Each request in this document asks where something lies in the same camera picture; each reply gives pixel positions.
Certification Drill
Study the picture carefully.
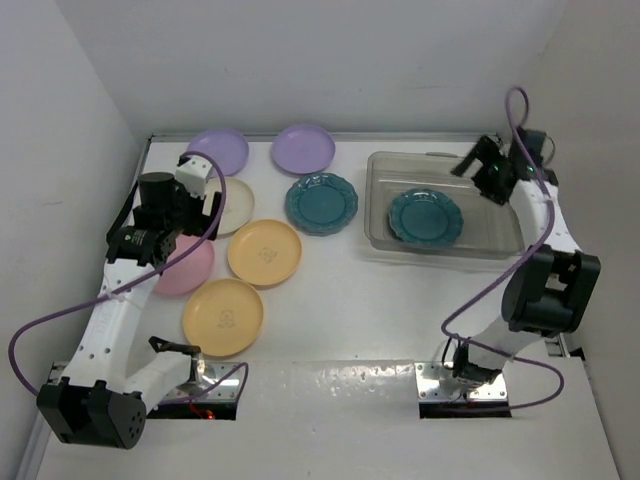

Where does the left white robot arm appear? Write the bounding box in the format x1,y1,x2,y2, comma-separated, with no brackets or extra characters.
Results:
36,171,221,449

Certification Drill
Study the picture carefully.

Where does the left purple plate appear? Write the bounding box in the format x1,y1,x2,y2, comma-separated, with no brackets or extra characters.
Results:
187,128,249,176

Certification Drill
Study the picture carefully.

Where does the far yellow plate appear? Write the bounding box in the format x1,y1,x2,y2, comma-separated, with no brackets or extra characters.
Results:
227,219,303,287

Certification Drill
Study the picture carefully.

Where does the teal scalloped plate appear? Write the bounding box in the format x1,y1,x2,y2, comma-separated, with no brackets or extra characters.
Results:
284,173,359,236
388,188,464,247

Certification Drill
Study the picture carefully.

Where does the right purple plate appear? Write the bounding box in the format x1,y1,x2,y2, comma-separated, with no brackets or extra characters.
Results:
271,124,336,175

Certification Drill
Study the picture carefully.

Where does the purple plate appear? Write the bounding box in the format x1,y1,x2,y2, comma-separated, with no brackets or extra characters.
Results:
187,128,249,176
271,124,336,175

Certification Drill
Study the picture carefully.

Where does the yellow plate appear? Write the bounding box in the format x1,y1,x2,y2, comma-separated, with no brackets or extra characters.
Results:
227,219,303,287
182,278,265,357

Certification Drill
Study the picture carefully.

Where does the pink plate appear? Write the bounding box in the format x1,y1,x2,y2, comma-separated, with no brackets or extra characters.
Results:
153,240,215,296

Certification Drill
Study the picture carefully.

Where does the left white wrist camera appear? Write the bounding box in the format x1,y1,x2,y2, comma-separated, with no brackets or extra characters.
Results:
175,156,212,199

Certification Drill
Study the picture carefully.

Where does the cream plate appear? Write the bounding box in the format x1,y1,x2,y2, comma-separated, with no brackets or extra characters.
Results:
203,177,255,236

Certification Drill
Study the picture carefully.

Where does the clear plastic bin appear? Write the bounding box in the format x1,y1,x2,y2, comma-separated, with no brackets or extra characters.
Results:
365,152,524,262

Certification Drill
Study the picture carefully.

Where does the near yellow plate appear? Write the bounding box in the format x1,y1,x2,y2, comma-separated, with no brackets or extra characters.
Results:
182,278,265,357

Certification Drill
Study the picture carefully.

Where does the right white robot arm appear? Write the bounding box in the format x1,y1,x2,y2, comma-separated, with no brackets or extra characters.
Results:
451,129,601,387

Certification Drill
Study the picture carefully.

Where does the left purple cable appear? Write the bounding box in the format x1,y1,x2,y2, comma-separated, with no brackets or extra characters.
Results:
7,150,250,407

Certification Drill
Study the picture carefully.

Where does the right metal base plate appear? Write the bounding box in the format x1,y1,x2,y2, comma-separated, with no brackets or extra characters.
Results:
414,361,508,406

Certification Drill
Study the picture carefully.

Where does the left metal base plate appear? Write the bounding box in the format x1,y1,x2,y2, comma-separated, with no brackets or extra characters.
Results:
157,358,249,408

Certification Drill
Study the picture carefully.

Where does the metal base plate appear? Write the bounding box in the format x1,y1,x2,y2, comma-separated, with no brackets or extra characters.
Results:
157,358,249,408
414,361,508,406

